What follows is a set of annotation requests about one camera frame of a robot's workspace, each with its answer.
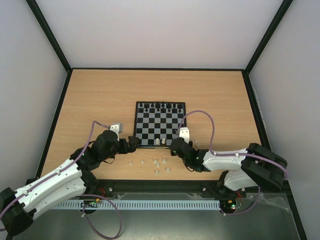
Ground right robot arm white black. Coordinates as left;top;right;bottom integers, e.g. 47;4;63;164
169;137;288;196

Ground clear plastic sheet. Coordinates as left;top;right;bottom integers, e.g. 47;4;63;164
17;194;299;240

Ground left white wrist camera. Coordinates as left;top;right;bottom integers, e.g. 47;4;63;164
109;122;123;134

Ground left controller circuit board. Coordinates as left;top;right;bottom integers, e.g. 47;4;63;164
79;198;103;209

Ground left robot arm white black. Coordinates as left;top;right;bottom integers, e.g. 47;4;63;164
0;130;139;236

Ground light blue slotted cable duct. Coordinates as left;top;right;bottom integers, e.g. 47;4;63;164
53;200;221;211

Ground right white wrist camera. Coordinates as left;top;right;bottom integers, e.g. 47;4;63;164
178;127;190;144

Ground black aluminium frame rail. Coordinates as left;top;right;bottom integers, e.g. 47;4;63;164
24;178;291;198

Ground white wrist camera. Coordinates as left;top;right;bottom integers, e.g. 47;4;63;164
178;127;190;144
109;122;123;134

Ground black and silver chessboard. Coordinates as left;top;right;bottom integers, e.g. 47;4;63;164
133;101;187;148

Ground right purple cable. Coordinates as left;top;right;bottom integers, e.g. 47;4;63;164
176;109;288;216

